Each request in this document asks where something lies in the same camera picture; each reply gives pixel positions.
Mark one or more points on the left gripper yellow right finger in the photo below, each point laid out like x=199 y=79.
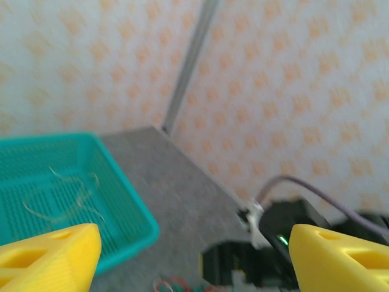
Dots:
x=340 y=261

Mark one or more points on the teal plastic mesh basket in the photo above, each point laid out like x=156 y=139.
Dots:
x=121 y=194

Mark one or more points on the aluminium frame post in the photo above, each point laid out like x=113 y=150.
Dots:
x=188 y=70

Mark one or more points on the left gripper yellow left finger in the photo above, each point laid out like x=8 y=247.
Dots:
x=45 y=261

